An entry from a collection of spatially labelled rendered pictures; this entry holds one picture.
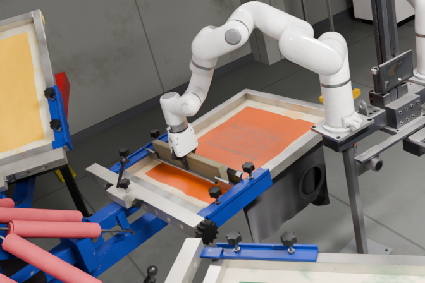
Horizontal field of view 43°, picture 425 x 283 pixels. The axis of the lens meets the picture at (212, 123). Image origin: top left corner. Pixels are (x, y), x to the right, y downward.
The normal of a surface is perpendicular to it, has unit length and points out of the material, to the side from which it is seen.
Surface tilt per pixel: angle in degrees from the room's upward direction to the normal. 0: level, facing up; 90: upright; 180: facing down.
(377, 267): 90
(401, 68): 90
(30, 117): 32
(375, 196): 0
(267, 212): 95
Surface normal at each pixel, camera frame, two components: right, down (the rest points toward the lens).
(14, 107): -0.09, -0.51
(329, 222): -0.24, -0.86
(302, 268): -0.29, 0.51
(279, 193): 0.69, 0.26
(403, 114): 0.50, 0.28
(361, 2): -0.82, 0.43
